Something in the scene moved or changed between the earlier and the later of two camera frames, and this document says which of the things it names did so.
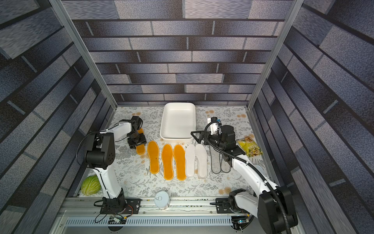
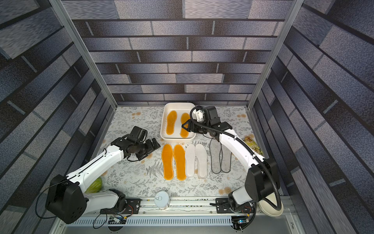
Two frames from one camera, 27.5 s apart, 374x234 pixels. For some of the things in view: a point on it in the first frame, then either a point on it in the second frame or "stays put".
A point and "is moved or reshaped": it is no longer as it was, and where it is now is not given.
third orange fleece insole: (167, 155) stays put
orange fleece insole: (140, 148) is moved or reshaped
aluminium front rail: (177, 207) stays put
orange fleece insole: (153, 149) to (184, 117)
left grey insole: (215, 160) stays put
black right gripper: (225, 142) to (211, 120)
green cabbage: (90, 185) stays put
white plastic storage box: (178, 121) stays put
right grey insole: (225, 166) stays put
